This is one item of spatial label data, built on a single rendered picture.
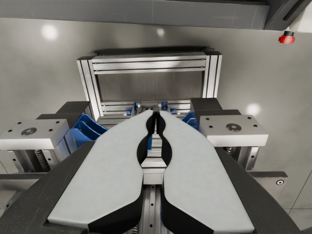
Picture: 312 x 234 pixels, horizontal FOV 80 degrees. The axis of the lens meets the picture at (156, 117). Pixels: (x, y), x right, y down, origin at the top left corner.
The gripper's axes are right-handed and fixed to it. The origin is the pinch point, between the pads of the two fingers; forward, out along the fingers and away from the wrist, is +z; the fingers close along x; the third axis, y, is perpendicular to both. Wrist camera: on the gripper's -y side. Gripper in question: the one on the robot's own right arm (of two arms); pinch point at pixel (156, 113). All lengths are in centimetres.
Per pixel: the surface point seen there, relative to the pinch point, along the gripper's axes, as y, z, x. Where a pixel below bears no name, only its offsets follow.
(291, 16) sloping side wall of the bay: -5.5, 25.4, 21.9
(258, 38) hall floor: 10, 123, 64
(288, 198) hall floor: 167, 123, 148
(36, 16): -3.5, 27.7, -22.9
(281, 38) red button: 0, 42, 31
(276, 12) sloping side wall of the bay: -6.0, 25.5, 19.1
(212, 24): -3.6, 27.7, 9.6
